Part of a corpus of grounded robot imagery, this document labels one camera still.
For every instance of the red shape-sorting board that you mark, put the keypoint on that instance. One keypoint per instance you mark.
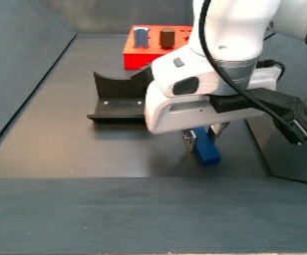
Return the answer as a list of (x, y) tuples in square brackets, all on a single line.
[(138, 56)]

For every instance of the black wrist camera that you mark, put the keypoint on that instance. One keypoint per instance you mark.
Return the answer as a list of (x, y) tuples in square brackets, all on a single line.
[(286, 109)]

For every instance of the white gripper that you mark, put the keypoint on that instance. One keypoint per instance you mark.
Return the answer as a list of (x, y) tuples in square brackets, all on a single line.
[(176, 98)]

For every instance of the black curved fixture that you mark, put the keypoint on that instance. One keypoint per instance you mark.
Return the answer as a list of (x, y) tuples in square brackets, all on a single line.
[(122, 97)]

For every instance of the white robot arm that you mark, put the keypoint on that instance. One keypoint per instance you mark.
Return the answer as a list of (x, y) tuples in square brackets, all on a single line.
[(227, 34)]

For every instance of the blue rectangular block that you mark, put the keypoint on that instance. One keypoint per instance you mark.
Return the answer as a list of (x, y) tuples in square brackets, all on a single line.
[(204, 150)]

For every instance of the brown peg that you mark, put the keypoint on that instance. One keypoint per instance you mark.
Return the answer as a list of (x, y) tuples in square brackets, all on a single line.
[(166, 38)]

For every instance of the light blue peg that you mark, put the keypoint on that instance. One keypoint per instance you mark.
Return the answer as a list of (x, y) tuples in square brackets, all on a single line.
[(140, 36)]

